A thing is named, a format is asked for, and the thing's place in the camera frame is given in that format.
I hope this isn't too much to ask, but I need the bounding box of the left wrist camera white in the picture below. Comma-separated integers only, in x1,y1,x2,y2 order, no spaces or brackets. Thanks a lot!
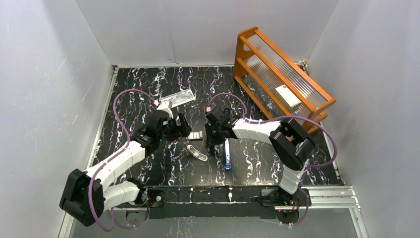
157,101,173,119

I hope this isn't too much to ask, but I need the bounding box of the orange wooden shelf rack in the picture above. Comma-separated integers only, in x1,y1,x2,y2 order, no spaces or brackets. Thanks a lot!
233,27,336,122

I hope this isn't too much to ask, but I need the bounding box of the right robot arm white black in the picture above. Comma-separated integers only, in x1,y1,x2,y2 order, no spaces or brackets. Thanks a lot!
205,108,315,205

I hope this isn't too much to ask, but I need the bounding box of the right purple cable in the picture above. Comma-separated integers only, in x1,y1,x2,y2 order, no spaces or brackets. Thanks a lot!
205,92,338,227

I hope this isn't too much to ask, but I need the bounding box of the white box on shelf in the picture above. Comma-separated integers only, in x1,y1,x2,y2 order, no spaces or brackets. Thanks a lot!
275,84,301,109

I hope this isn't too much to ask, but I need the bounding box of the silver staple strip tray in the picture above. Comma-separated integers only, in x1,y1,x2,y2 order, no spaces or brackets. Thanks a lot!
186,131,203,141

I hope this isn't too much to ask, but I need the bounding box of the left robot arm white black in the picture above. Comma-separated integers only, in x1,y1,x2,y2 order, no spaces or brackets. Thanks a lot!
59,110,192,227

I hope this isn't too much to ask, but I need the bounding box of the clear plastic package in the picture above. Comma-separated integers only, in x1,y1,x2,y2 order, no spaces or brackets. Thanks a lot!
160,89,196,108

